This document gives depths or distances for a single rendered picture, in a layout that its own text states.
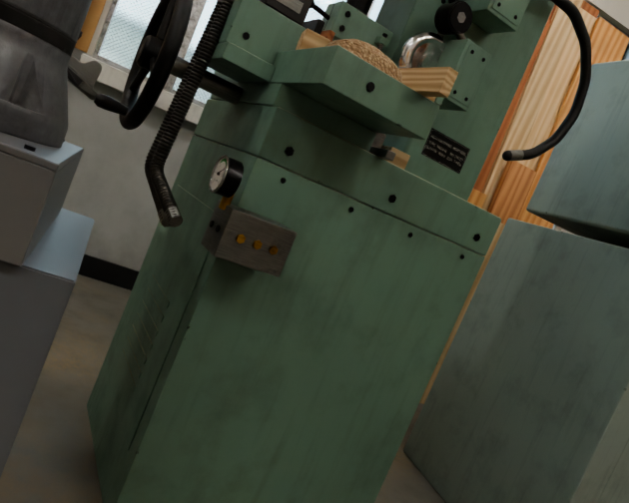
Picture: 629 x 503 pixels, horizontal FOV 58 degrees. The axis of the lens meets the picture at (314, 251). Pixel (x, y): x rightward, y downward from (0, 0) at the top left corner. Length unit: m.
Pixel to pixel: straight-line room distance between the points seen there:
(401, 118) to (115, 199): 1.78
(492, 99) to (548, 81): 1.75
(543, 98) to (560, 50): 0.25
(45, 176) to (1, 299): 0.10
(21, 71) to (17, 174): 0.13
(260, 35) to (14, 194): 0.68
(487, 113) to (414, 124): 0.44
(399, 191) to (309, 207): 0.19
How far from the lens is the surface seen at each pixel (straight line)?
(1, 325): 0.50
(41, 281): 0.49
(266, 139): 0.97
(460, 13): 1.23
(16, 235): 0.47
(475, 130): 1.34
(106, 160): 2.52
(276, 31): 1.08
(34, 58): 0.57
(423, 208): 1.15
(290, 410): 1.16
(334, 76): 0.86
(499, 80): 1.38
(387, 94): 0.91
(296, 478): 1.25
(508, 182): 2.88
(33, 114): 0.56
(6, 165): 0.47
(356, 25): 1.25
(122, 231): 2.56
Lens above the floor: 0.68
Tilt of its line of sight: 5 degrees down
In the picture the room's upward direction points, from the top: 23 degrees clockwise
